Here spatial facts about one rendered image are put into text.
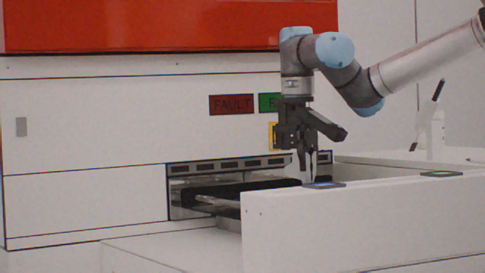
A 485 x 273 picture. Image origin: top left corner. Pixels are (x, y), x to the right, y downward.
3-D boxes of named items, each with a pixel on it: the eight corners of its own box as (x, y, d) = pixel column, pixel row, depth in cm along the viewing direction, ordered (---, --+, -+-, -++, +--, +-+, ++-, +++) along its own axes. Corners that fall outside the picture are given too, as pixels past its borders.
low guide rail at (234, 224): (216, 227, 215) (215, 214, 215) (223, 227, 216) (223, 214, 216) (342, 258, 171) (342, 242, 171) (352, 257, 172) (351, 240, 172)
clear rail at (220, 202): (193, 200, 211) (193, 194, 211) (198, 199, 212) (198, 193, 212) (279, 217, 178) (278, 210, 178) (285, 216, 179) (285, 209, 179)
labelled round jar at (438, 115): (410, 149, 241) (409, 111, 241) (432, 146, 245) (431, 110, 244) (428, 149, 235) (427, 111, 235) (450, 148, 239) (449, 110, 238)
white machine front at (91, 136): (4, 249, 197) (-6, 56, 194) (330, 211, 236) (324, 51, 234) (8, 251, 194) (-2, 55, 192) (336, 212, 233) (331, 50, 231)
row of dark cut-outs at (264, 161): (167, 175, 212) (166, 164, 211) (329, 161, 233) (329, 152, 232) (167, 175, 211) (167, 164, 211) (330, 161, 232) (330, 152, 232)
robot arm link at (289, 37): (294, 25, 203) (270, 28, 210) (296, 76, 204) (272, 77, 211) (322, 26, 208) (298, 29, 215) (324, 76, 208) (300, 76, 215)
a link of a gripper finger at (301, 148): (304, 170, 211) (302, 131, 210) (311, 170, 210) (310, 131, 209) (295, 171, 207) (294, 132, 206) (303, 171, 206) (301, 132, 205)
